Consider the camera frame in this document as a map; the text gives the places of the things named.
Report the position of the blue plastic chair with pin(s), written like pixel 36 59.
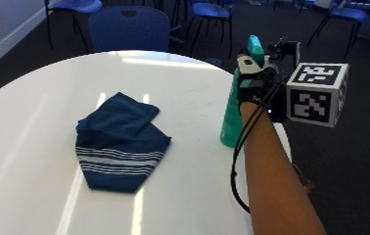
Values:
pixel 210 11
pixel 345 14
pixel 73 6

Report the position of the teal spray bottle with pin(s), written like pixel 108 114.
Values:
pixel 231 124

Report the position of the blue striped cloth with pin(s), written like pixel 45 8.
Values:
pixel 121 143

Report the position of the white cube with black markers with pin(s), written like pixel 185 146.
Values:
pixel 313 104

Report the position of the black palm camera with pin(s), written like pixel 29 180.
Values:
pixel 290 50

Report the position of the blue fabric chair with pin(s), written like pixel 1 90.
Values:
pixel 128 31

